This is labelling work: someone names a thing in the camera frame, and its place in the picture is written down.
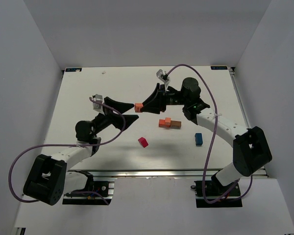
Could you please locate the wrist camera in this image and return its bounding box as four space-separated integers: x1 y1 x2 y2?
92 94 103 113
156 69 171 90

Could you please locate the brown rectangular block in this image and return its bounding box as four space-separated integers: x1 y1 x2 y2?
170 120 182 129

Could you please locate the small orange cube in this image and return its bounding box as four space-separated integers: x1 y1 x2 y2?
165 117 171 125

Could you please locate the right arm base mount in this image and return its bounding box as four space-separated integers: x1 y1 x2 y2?
190 181 243 208

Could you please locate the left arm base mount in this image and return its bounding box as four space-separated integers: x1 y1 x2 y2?
62 171 114 206

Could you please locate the red-orange rectangular block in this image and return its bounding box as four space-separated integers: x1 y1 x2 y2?
158 119 171 128

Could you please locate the orange cube with window print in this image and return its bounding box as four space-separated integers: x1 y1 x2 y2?
134 103 143 113

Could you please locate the red roof-shaped block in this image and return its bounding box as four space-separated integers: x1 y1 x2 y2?
138 137 148 148

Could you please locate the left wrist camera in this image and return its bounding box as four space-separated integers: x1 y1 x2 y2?
92 94 103 113

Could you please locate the blue label right corner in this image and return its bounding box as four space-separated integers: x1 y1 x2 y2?
210 66 228 70

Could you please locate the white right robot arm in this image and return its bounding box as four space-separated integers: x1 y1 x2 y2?
139 77 272 188

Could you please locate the blue label corner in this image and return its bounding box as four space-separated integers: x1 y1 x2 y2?
210 66 228 70
65 68 82 72

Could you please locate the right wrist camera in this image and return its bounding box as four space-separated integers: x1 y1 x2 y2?
156 69 171 90

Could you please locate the blue label left corner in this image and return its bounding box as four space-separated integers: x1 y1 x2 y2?
65 68 82 72

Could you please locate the blue rectangular block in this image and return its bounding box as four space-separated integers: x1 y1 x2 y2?
195 133 203 146

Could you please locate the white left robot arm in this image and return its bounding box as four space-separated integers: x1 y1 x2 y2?
23 96 138 205

